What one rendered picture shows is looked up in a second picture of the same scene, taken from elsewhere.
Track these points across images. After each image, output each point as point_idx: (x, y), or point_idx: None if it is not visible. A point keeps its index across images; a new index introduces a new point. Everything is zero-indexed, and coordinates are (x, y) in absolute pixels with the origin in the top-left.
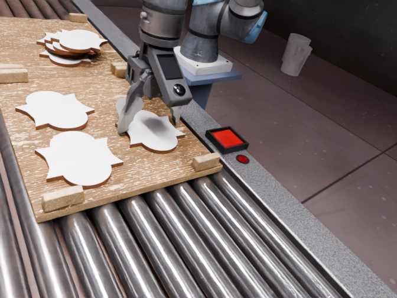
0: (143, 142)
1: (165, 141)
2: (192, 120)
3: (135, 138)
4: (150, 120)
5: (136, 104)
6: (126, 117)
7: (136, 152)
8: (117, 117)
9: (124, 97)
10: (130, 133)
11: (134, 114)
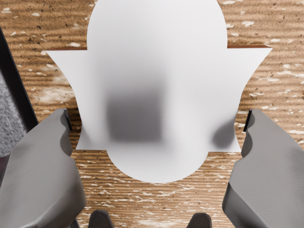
0: (225, 43)
1: (138, 30)
2: (8, 131)
3: (235, 72)
4: (139, 142)
5: (280, 191)
6: (290, 142)
7: (259, 12)
8: (208, 169)
9: (153, 220)
10: (232, 101)
11: (259, 149)
